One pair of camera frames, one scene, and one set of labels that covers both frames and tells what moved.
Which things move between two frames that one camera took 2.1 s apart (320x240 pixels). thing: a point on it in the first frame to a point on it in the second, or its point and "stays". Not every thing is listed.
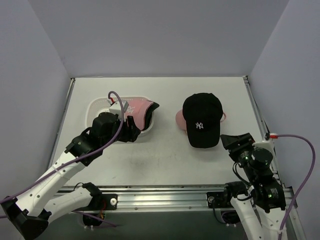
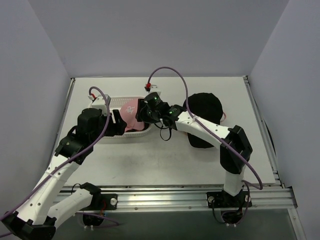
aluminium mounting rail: (147, 199) stays
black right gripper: (236, 146) to (140, 114)
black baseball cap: (203, 112) stays
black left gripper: (130, 127) to (115, 123)
